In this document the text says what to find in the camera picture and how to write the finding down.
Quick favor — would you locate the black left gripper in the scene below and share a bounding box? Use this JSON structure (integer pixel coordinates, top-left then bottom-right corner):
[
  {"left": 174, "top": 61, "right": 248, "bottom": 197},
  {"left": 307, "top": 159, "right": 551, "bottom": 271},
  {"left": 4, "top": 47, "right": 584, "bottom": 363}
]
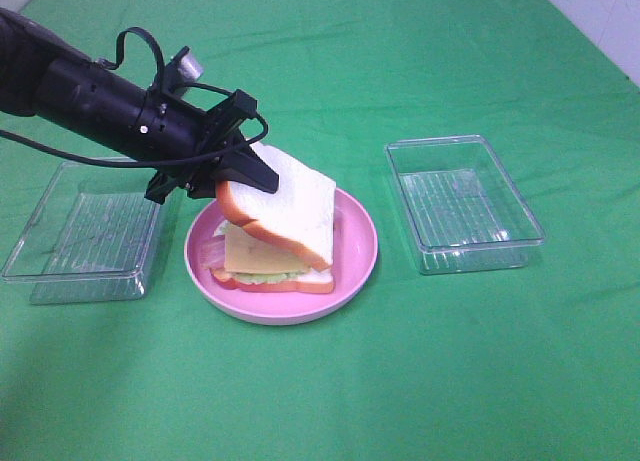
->
[{"left": 37, "top": 59, "right": 279, "bottom": 203}]

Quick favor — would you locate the green lettuce leaf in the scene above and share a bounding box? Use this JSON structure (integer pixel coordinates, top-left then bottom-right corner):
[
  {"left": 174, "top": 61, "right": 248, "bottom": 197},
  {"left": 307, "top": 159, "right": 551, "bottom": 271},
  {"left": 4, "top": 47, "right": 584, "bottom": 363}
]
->
[{"left": 211, "top": 221, "right": 307, "bottom": 284}]

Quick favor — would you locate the toast bread slice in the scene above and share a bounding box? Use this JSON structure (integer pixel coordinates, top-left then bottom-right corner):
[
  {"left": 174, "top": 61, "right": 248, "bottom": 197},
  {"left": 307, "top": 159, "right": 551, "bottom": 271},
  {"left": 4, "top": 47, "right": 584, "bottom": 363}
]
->
[
  {"left": 216, "top": 142, "right": 336, "bottom": 271},
  {"left": 209, "top": 220, "right": 336, "bottom": 296}
]

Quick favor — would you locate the yellow cheese slice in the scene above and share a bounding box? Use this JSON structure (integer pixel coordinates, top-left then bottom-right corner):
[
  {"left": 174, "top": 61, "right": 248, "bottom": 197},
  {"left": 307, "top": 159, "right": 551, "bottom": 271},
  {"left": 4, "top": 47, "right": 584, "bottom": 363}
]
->
[{"left": 224, "top": 228, "right": 309, "bottom": 274}]

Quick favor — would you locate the bacon strip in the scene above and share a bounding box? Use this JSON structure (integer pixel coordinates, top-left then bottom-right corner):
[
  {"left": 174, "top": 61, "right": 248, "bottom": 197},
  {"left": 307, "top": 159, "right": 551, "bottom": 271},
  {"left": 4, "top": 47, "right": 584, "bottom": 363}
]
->
[{"left": 199, "top": 235, "right": 226, "bottom": 270}]

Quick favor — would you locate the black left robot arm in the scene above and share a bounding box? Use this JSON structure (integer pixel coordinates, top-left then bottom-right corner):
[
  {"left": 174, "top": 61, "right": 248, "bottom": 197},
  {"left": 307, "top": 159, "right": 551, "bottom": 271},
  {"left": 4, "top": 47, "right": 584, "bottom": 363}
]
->
[{"left": 1, "top": 9, "right": 279, "bottom": 204}]

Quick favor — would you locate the pink round plate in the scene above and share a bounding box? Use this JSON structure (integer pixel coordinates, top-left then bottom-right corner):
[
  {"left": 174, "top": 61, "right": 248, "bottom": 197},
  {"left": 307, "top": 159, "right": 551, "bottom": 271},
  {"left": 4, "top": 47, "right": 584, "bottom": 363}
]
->
[{"left": 184, "top": 188, "right": 378, "bottom": 325}]

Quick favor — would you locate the left clear plastic tray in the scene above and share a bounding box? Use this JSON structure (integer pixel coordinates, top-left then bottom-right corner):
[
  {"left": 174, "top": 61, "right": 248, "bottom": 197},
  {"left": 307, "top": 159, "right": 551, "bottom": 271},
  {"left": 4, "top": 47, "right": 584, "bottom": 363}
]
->
[{"left": 1, "top": 161, "right": 166, "bottom": 305}]

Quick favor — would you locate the clear plastic tray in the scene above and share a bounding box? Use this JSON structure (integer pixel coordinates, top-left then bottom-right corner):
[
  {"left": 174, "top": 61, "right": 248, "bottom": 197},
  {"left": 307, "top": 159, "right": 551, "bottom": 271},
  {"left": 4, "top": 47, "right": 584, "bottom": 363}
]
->
[
  {"left": 1, "top": 161, "right": 166, "bottom": 305},
  {"left": 384, "top": 134, "right": 545, "bottom": 275}
]

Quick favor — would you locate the right clear plastic tray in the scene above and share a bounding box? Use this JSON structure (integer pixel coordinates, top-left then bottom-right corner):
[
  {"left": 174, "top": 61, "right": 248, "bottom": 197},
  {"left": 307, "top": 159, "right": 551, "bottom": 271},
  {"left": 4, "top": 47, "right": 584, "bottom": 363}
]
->
[{"left": 384, "top": 134, "right": 545, "bottom": 275}]

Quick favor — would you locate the green tablecloth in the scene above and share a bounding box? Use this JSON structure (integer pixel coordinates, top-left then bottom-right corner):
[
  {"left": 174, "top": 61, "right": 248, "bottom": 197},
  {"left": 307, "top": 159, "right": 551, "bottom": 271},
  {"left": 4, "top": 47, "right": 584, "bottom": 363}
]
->
[{"left": 1, "top": 0, "right": 639, "bottom": 460}]

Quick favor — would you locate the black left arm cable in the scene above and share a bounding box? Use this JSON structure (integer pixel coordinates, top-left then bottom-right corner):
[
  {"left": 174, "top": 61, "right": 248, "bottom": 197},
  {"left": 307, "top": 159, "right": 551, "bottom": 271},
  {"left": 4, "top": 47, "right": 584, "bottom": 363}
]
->
[{"left": 0, "top": 26, "right": 270, "bottom": 171}]

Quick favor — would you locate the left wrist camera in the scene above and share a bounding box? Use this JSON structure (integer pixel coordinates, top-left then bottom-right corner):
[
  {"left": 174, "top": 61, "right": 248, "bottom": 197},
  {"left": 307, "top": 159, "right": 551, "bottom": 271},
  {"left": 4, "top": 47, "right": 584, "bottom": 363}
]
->
[{"left": 152, "top": 46, "right": 204, "bottom": 99}]

